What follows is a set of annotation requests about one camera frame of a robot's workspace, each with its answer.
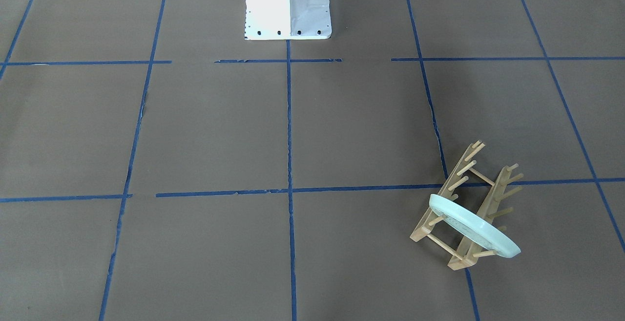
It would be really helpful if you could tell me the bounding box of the pale green round plate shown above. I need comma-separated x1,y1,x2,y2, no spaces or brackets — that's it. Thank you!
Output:
429,194,521,258

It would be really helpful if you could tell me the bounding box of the brown paper table cover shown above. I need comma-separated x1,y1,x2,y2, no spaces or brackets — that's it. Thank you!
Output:
1,0,624,321

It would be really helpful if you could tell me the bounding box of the wooden dish rack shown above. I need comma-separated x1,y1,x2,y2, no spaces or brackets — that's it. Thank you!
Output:
410,140,524,271

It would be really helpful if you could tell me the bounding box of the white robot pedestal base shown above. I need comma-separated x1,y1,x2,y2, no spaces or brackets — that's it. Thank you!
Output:
244,0,333,41

